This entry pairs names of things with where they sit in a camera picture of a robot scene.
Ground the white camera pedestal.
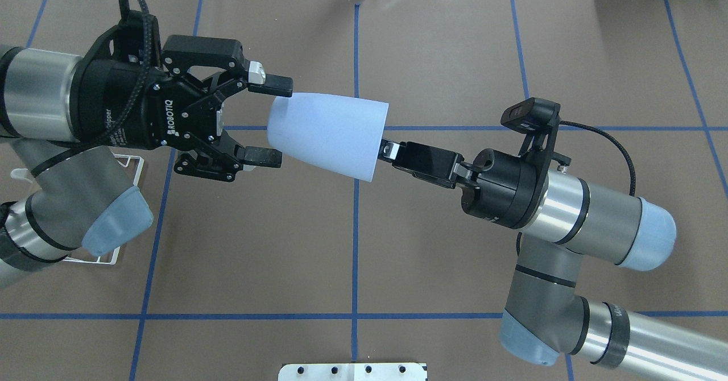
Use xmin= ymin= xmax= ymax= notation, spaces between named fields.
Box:
xmin=278 ymin=362 xmax=429 ymax=380

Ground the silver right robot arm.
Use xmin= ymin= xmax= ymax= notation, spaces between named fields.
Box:
xmin=379 ymin=137 xmax=726 ymax=380

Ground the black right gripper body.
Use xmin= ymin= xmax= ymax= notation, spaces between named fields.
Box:
xmin=453 ymin=148 xmax=551 ymax=230

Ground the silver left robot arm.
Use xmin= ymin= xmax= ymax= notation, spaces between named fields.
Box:
xmin=2 ymin=11 xmax=293 ymax=288

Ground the white wire cup holder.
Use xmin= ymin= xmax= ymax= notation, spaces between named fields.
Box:
xmin=2 ymin=146 xmax=153 ymax=272

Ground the black right camera cable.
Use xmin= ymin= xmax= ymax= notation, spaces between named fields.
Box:
xmin=560 ymin=121 xmax=636 ymax=196

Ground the light blue plastic cup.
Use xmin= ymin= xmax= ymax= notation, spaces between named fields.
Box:
xmin=266 ymin=93 xmax=390 ymax=182

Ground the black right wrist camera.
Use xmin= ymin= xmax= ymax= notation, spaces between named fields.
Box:
xmin=500 ymin=98 xmax=572 ymax=173

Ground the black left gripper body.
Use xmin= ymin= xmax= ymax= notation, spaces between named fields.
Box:
xmin=69 ymin=11 xmax=247 ymax=182

